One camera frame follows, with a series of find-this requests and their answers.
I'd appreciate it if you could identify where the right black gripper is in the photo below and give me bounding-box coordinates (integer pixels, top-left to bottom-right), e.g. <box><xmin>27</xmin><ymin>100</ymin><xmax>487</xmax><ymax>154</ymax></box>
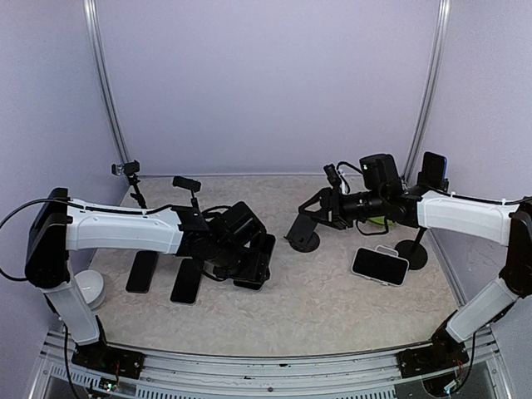
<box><xmin>299</xmin><ymin>185</ymin><xmax>387</xmax><ymax>229</ymax></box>

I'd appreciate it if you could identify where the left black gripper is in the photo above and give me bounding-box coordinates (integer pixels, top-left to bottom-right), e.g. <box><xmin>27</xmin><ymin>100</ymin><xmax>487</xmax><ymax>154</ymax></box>
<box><xmin>209</xmin><ymin>240</ymin><xmax>269</xmax><ymax>283</ymax></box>

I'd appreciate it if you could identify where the phone with white edge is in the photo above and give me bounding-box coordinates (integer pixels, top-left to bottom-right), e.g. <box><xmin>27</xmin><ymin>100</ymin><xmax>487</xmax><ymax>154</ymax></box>
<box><xmin>170</xmin><ymin>259</ymin><xmax>204</xmax><ymax>305</ymax></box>
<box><xmin>232</xmin><ymin>234</ymin><xmax>276</xmax><ymax>291</ymax></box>

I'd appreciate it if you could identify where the low black stand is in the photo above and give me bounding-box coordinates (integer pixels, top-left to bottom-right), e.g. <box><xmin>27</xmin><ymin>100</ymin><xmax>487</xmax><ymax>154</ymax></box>
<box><xmin>285</xmin><ymin>214</ymin><xmax>320</xmax><ymax>253</ymax></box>

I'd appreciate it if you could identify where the black round-base stand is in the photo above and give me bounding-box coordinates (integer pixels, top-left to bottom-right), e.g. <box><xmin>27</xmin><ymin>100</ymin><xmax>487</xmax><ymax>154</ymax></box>
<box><xmin>172</xmin><ymin>176</ymin><xmax>201</xmax><ymax>211</ymax></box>

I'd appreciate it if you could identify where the black phone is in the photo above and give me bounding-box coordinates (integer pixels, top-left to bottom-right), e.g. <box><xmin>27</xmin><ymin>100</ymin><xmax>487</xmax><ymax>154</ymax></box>
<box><xmin>126</xmin><ymin>251</ymin><xmax>159</xmax><ymax>293</ymax></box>

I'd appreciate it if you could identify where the tall black phone stand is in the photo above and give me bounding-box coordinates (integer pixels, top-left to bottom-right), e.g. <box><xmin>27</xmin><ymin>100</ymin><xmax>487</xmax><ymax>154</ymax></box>
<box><xmin>111</xmin><ymin>160</ymin><xmax>147</xmax><ymax>209</ymax></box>

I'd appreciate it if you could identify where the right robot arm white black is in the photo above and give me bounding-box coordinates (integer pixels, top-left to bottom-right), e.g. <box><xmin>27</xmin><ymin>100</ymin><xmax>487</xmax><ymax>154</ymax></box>
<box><xmin>286</xmin><ymin>152</ymin><xmax>531</xmax><ymax>378</ymax></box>

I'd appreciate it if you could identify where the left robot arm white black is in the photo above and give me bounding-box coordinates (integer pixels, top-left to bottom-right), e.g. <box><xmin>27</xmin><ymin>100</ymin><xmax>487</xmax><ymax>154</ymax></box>
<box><xmin>25</xmin><ymin>188</ymin><xmax>276</xmax><ymax>378</ymax></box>

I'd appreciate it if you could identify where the white small phone stand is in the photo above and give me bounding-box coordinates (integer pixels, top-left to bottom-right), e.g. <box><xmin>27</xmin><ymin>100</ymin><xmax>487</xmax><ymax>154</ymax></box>
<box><xmin>375</xmin><ymin>245</ymin><xmax>399</xmax><ymax>257</ymax></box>

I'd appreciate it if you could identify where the landscape phone white case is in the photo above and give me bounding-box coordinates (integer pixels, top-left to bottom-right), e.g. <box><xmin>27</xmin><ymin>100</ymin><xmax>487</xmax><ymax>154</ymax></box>
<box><xmin>351</xmin><ymin>248</ymin><xmax>410</xmax><ymax>287</ymax></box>

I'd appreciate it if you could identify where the right tall black stand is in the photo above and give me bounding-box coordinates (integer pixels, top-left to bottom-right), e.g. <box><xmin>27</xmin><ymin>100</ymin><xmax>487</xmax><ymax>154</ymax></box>
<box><xmin>395</xmin><ymin>172</ymin><xmax>448</xmax><ymax>270</ymax></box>

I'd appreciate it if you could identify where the blue phone on right stand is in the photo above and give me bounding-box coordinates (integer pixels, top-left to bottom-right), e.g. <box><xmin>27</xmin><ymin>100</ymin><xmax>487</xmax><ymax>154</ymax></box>
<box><xmin>420</xmin><ymin>151</ymin><xmax>448</xmax><ymax>191</ymax></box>

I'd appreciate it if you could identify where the green plate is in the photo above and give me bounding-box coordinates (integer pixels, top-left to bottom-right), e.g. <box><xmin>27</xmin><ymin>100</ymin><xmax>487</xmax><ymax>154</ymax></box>
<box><xmin>367</xmin><ymin>216</ymin><xmax>397</xmax><ymax>229</ymax></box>

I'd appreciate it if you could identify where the white bowl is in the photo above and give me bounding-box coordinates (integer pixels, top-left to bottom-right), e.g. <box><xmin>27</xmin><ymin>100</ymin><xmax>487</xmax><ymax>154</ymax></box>
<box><xmin>75</xmin><ymin>269</ymin><xmax>106</xmax><ymax>310</ymax></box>

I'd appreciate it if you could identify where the front aluminium rail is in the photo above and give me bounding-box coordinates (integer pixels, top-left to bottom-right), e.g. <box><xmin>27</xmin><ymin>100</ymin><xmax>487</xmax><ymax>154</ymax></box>
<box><xmin>23</xmin><ymin>328</ymin><xmax>516</xmax><ymax>398</ymax></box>

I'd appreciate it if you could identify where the right aluminium frame post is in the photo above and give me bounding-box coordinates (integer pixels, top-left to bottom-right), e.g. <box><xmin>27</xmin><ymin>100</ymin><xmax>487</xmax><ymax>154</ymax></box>
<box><xmin>402</xmin><ymin>0</ymin><xmax>451</xmax><ymax>181</ymax></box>

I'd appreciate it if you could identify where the aluminium frame post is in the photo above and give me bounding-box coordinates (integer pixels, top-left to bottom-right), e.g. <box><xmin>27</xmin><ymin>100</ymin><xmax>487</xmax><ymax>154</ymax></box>
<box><xmin>402</xmin><ymin>0</ymin><xmax>451</xmax><ymax>181</ymax></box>
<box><xmin>83</xmin><ymin>0</ymin><xmax>131</xmax><ymax>164</ymax></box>

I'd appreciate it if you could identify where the left aluminium frame post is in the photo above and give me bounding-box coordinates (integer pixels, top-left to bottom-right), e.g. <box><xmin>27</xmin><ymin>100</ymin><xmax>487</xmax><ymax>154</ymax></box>
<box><xmin>83</xmin><ymin>0</ymin><xmax>131</xmax><ymax>164</ymax></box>

